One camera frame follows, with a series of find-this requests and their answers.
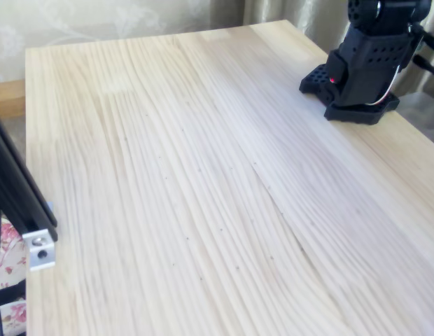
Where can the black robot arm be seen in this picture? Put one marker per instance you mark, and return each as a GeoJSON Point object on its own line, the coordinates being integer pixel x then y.
{"type": "Point", "coordinates": [367, 59]}

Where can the light wooden bench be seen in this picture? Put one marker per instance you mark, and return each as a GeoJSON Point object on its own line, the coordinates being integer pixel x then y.
{"type": "Point", "coordinates": [7, 101]}

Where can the floral pink cushion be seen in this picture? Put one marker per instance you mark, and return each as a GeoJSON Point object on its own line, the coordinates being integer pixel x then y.
{"type": "Point", "coordinates": [12, 252]}

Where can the aluminium corner bracket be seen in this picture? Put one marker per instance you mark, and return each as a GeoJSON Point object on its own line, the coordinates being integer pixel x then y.
{"type": "Point", "coordinates": [42, 257]}

